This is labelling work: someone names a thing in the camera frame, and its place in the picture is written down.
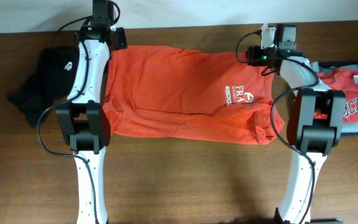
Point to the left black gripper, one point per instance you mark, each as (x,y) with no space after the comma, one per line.
(122,43)

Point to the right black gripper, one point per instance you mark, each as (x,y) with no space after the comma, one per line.
(253,57)

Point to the plain orange t-shirt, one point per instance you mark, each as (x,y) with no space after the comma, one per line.
(166,92)

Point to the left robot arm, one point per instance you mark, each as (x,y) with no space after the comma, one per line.
(84,124)

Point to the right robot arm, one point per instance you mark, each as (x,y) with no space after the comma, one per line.
(315,122)

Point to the black knit garment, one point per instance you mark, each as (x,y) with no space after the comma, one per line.
(52,80)

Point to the red McKinney printed t-shirt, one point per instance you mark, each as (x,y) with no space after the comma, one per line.
(346,80)

